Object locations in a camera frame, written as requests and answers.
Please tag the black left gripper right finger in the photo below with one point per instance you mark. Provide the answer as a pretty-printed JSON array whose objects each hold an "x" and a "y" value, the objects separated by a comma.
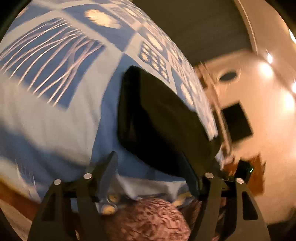
[{"x": 232, "y": 216}]

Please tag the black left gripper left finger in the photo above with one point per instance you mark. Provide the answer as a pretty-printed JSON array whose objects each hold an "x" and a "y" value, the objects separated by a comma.
[{"x": 69, "y": 209}]

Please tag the black pants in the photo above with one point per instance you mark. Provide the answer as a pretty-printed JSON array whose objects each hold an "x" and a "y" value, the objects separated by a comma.
[{"x": 155, "y": 125}]

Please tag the maroon patterned person clothing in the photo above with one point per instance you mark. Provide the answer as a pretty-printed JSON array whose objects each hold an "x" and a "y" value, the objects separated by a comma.
[{"x": 152, "y": 219}]

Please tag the brown wooden cabinet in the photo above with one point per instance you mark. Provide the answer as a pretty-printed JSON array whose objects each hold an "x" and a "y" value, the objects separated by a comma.
[{"x": 251, "y": 170}]

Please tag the oval white framed mirror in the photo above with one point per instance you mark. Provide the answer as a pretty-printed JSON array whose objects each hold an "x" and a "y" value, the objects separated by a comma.
[{"x": 230, "y": 75}]

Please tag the blue patterned bed sheet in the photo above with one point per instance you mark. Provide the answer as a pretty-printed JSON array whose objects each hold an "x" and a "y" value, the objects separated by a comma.
[{"x": 61, "y": 69}]

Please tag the dark green curtain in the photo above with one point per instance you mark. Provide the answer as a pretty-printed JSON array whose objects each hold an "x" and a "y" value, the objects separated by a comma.
[{"x": 202, "y": 30}]

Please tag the brown wooden bed frame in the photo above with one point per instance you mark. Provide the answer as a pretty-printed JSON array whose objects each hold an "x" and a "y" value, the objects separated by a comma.
[{"x": 25, "y": 206}]

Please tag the black wall television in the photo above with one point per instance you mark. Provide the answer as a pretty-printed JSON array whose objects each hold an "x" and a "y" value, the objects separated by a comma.
[{"x": 237, "y": 122}]

